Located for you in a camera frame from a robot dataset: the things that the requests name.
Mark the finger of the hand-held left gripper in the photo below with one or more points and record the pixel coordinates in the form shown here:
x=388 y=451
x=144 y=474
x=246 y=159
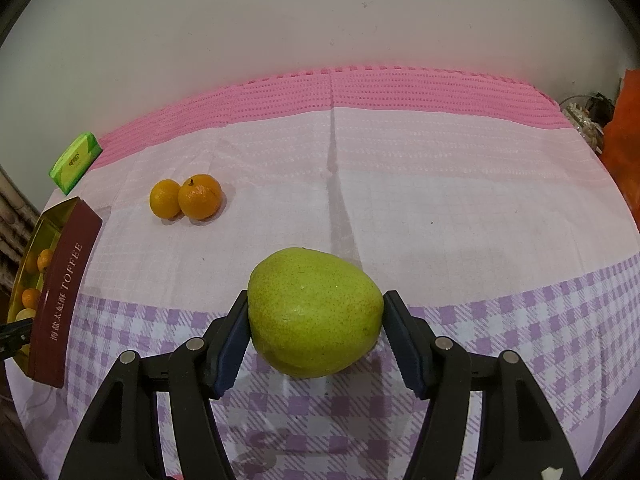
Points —
x=12 y=336

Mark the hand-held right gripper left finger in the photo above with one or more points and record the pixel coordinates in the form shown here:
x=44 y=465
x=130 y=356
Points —
x=231 y=355

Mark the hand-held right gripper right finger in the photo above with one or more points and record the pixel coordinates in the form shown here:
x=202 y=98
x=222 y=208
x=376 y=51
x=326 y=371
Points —
x=402 y=350

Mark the maroon and gold tin box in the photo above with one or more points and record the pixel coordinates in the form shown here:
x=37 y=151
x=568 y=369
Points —
x=62 y=290

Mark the green pomelo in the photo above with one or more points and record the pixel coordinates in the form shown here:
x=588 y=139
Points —
x=312 y=312

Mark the small orange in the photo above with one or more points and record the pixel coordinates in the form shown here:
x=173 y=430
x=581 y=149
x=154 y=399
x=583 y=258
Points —
x=45 y=259

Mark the pink and purple checked tablecloth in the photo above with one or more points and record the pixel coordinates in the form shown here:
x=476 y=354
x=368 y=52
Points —
x=450 y=200

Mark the tangerine with stem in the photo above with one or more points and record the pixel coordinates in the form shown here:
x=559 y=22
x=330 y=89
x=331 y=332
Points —
x=201 y=197

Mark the green tissue packet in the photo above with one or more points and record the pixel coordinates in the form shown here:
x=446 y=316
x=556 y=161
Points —
x=75 y=162

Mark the clear plastic packaging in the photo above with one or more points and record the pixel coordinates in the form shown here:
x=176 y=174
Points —
x=585 y=117

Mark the orange plastic bag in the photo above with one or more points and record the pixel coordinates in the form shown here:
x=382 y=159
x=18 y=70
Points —
x=625 y=150

